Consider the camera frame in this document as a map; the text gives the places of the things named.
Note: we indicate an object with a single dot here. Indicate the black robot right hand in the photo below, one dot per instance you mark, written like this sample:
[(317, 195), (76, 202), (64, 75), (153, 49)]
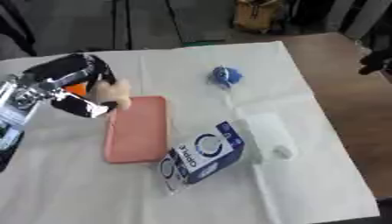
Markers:
[(376, 60)]

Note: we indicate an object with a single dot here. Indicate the small blue toy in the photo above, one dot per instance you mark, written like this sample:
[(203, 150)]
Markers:
[(225, 75)]

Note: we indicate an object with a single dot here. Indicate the black tripod leg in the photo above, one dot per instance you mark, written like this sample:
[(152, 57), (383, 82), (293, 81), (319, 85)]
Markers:
[(127, 23)]

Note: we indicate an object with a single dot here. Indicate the white translucent bottle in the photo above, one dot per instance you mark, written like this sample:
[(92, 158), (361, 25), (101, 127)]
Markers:
[(268, 133)]

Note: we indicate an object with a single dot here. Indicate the yellow bag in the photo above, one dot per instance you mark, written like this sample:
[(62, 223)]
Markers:
[(256, 12)]

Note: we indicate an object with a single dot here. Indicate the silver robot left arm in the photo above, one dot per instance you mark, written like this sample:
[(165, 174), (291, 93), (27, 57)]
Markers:
[(14, 114)]

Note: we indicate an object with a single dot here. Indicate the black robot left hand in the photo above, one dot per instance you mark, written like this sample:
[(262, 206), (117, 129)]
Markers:
[(64, 66)]

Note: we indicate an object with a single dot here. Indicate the pink flat tray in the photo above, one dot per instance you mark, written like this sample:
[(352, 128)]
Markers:
[(137, 130)]

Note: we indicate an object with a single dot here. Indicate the blue and white carton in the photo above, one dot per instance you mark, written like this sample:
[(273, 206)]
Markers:
[(208, 152)]

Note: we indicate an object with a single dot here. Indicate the beige and orange soft toy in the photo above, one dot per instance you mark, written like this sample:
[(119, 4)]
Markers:
[(114, 92)]

